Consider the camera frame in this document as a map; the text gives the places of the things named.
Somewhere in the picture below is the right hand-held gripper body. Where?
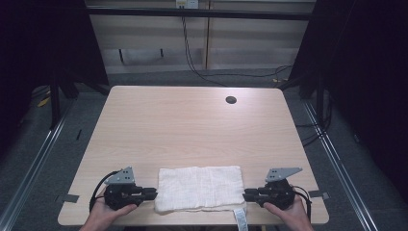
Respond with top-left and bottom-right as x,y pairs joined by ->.
256,167 -> 304,212

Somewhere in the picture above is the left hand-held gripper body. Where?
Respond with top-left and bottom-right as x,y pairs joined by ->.
103,166 -> 146,212

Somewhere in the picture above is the white cloth with label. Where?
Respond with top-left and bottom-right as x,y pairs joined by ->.
153,165 -> 250,231

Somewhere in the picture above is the person's right hand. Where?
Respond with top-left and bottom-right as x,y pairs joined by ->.
263,193 -> 312,229

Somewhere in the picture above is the person's left hand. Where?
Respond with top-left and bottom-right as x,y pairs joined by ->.
89,189 -> 139,230

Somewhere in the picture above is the grey tape strip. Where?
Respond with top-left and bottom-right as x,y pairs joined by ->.
61,193 -> 81,204
309,190 -> 331,201

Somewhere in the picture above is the black stand leg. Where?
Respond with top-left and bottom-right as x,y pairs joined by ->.
49,72 -> 63,131

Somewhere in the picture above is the yellow floor marker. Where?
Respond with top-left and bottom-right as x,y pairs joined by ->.
37,95 -> 52,108

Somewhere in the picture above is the dark curtain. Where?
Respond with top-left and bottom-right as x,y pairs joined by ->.
287,0 -> 408,206
0,0 -> 111,158

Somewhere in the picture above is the black horizontal bar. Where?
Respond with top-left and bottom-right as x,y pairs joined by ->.
86,7 -> 315,22

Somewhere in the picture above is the left hand-held gripper black cable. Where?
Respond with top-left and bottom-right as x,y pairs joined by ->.
88,170 -> 120,214

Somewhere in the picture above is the hand-held gripper black cable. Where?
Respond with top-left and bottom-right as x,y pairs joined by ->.
292,184 -> 314,223
88,170 -> 120,214

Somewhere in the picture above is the right hand-held gripper black cable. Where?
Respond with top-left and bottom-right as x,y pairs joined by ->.
292,184 -> 314,223

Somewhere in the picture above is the metal floor rail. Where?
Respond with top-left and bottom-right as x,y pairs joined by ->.
0,99 -> 75,231
302,99 -> 381,231

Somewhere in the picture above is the black floor cables bundle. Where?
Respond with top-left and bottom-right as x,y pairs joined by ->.
294,89 -> 334,148

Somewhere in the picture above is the thin black floor cable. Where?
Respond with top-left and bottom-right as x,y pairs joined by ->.
205,64 -> 293,80

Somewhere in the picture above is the black cable from wall outlet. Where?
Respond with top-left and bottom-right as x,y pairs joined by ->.
180,15 -> 229,89

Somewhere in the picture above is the white wall outlet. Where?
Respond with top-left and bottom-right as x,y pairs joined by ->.
174,0 -> 200,10

